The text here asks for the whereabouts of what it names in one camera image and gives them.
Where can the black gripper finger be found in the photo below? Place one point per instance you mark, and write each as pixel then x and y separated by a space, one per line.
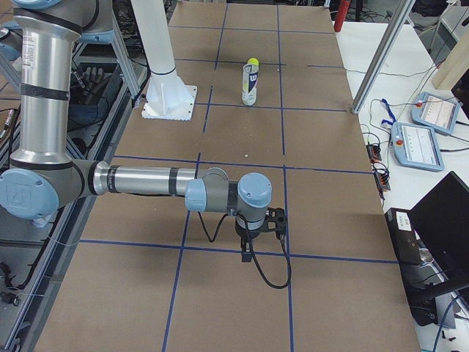
pixel 246 251

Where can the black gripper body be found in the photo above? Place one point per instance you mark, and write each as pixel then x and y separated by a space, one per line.
pixel 242 233

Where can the yellow tennis ball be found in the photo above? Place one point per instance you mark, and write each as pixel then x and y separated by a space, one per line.
pixel 253 61

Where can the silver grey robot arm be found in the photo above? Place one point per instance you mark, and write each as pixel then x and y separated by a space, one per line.
pixel 42 178

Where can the clear tennis ball can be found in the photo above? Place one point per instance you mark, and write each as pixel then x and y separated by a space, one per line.
pixel 249 84

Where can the orange black connector board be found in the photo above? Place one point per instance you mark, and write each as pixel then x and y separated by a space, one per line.
pixel 373 151

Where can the black computer box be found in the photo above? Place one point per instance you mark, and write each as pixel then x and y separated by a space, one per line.
pixel 428 291

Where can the near teach pendant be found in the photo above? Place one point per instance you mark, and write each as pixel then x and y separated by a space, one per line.
pixel 416 146

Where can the teach pendant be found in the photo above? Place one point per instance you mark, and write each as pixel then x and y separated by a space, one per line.
pixel 436 112
pixel 416 146

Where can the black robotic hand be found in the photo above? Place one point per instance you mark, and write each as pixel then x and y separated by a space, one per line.
pixel 87 87

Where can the far teach pendant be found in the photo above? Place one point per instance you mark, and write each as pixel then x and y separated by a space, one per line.
pixel 436 112

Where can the red fire extinguisher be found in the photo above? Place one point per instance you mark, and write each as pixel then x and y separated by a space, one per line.
pixel 341 15

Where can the wooden plank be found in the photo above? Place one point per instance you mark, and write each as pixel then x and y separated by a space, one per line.
pixel 455 19

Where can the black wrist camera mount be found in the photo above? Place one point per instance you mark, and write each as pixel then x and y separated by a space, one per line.
pixel 276 221

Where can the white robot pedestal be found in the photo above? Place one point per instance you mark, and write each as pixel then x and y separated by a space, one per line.
pixel 168 97

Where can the aluminium frame post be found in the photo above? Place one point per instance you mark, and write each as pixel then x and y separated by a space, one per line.
pixel 389 37

